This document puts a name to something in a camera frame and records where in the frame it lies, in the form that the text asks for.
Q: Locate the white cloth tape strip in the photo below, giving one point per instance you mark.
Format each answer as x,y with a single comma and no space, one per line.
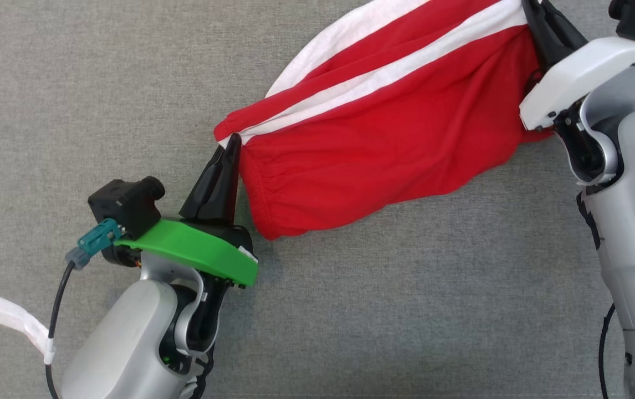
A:
1,313

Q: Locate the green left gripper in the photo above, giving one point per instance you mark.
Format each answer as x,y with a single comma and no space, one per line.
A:
195,246

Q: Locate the red basketball jersey garment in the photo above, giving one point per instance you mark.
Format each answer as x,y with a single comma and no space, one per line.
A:
378,138

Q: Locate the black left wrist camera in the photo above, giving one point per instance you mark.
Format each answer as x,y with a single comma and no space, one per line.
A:
126,205

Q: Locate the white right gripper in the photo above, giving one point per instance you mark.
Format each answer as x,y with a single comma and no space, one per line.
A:
578,72

